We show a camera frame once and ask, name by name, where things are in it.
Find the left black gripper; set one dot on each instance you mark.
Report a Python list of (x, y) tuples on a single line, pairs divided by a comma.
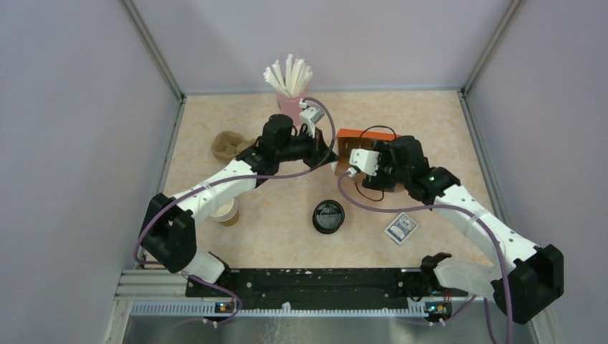
[(320, 153)]

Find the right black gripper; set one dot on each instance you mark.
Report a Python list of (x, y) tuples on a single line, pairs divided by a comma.
[(379, 181)]

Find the orange paper bag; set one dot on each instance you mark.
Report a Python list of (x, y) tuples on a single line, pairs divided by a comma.
[(349, 139)]

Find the stack of black cup lids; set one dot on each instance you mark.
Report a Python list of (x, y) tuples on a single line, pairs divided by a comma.
[(328, 216)]

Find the stack of brown paper cups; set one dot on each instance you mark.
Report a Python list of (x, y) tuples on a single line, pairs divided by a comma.
[(227, 214)]

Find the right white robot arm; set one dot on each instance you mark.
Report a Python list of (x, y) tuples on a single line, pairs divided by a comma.
[(524, 278)]

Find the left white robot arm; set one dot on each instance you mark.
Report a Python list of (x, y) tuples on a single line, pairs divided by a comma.
[(169, 228)]

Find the pink straw holder cup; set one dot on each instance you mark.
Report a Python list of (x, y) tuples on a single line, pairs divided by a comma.
[(290, 106)]

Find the blue playing card box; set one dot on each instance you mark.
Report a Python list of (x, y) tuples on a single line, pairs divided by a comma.
[(401, 228)]

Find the brown pulp cup carrier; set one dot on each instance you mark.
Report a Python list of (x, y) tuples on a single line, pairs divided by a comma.
[(228, 144)]

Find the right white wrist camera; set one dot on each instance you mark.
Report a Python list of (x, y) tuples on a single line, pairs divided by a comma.
[(363, 161)]

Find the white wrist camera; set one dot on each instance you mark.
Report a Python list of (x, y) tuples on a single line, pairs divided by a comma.
[(363, 161), (310, 116)]

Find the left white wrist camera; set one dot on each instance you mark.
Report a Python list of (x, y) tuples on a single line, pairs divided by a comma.
[(310, 116)]

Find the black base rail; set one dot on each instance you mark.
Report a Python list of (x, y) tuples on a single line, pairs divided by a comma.
[(321, 289)]

